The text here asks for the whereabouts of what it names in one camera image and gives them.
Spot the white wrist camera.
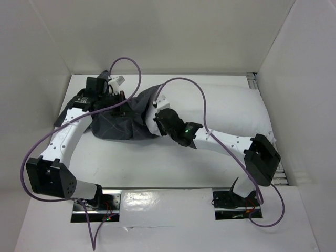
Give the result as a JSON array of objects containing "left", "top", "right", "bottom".
[
  {"left": 108, "top": 76, "right": 125, "bottom": 92},
  {"left": 153, "top": 96, "right": 170, "bottom": 111}
]

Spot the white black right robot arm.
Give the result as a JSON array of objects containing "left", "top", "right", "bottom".
[{"left": 153, "top": 108, "right": 281, "bottom": 206}]

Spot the aluminium frame rail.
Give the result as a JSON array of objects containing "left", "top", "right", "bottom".
[{"left": 246, "top": 72, "right": 289, "bottom": 187}]

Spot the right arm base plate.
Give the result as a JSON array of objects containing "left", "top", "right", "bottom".
[{"left": 211, "top": 190, "right": 263, "bottom": 221}]

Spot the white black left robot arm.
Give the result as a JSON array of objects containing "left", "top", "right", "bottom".
[{"left": 23, "top": 75, "right": 127, "bottom": 209}]

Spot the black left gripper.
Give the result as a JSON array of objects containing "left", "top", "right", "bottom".
[{"left": 98, "top": 91, "right": 135, "bottom": 118}]

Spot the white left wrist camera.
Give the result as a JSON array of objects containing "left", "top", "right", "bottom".
[{"left": 108, "top": 76, "right": 125, "bottom": 92}]

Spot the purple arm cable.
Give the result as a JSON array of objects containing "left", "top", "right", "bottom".
[
  {"left": 153, "top": 77, "right": 286, "bottom": 227},
  {"left": 20, "top": 57, "right": 142, "bottom": 250}
]

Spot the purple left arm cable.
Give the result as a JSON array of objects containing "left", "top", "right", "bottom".
[{"left": 20, "top": 57, "right": 142, "bottom": 250}]

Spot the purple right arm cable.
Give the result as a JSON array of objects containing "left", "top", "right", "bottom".
[{"left": 153, "top": 77, "right": 286, "bottom": 227}]

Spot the white pillow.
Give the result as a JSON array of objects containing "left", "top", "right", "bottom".
[{"left": 160, "top": 80, "right": 271, "bottom": 137}]

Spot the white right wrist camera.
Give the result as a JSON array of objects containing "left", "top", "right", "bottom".
[{"left": 153, "top": 96, "right": 170, "bottom": 111}]

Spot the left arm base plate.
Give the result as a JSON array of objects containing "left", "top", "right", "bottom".
[{"left": 70, "top": 188, "right": 122, "bottom": 223}]

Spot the dark grey checked pillowcase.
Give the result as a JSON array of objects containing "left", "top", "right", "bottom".
[{"left": 54, "top": 70, "right": 163, "bottom": 142}]

